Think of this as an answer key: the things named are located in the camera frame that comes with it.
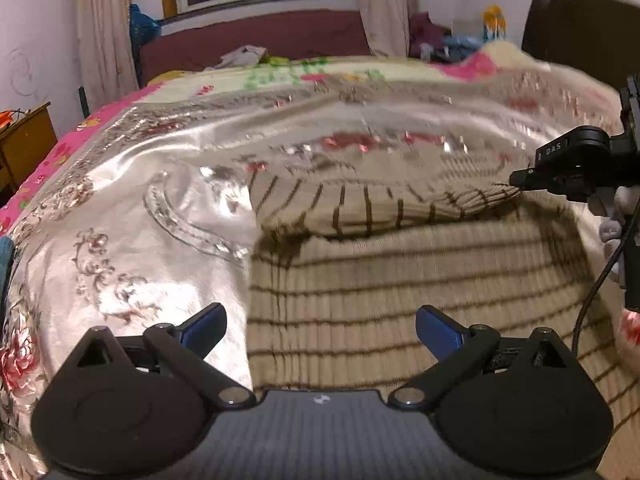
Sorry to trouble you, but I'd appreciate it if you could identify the black cable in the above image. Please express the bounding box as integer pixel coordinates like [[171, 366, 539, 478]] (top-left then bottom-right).
[[572, 210, 635, 361]]

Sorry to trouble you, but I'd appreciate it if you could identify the dark wooden bed board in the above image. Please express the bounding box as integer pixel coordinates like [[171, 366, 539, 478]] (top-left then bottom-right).
[[521, 0, 640, 93]]

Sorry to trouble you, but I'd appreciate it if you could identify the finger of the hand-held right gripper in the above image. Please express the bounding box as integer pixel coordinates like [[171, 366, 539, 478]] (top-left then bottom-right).
[[509, 160, 619, 202], [536, 128, 612, 169]]

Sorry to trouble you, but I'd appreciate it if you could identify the silver floral bedspread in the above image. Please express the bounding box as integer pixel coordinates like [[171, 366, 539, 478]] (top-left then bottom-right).
[[0, 67, 633, 480]]

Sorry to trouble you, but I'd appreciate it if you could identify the light blue clothing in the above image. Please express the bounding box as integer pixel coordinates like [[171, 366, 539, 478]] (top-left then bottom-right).
[[432, 34, 485, 64]]

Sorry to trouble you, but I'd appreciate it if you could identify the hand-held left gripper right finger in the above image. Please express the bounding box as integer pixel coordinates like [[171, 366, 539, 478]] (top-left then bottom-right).
[[389, 305, 583, 408]]

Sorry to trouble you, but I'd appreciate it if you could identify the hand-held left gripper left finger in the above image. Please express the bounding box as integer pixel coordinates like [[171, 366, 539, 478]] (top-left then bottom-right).
[[62, 303, 257, 408]]

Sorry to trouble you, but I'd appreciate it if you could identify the grey white crumpled clothing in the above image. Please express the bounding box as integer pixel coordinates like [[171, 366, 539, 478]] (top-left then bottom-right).
[[204, 45, 269, 72]]

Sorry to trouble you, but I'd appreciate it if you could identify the person's right hand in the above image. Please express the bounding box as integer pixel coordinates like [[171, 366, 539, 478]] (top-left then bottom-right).
[[590, 186, 640, 282]]

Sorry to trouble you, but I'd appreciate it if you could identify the blue cloth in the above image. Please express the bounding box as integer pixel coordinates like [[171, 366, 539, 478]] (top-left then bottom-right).
[[0, 236, 15, 287]]

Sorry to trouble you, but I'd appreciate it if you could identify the purple clothing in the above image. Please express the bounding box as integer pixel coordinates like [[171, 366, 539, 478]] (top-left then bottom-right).
[[407, 11, 452, 59]]

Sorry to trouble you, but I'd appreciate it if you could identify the wooden nightstand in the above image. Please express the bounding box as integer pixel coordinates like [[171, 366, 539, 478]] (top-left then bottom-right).
[[0, 102, 59, 207]]

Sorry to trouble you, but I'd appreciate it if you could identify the beige curtain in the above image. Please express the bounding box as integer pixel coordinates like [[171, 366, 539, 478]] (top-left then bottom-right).
[[74, 0, 142, 107], [354, 0, 426, 59]]

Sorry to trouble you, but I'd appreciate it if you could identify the pink and green printed blanket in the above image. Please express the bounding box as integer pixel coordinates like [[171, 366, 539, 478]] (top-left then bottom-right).
[[0, 40, 621, 241]]

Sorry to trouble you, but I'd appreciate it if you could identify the beige brown-striped knit garment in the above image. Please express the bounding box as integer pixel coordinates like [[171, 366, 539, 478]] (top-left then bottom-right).
[[247, 167, 640, 480]]

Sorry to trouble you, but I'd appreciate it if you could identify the blue plastic bag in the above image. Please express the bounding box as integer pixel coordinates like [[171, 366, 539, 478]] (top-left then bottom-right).
[[128, 4, 162, 55]]

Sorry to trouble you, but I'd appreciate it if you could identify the dark red headboard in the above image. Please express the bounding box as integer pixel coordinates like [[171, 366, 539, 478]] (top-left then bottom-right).
[[137, 9, 375, 87]]

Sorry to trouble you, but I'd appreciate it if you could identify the yellow and blue toy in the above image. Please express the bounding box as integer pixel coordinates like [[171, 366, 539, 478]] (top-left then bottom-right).
[[481, 5, 507, 42]]

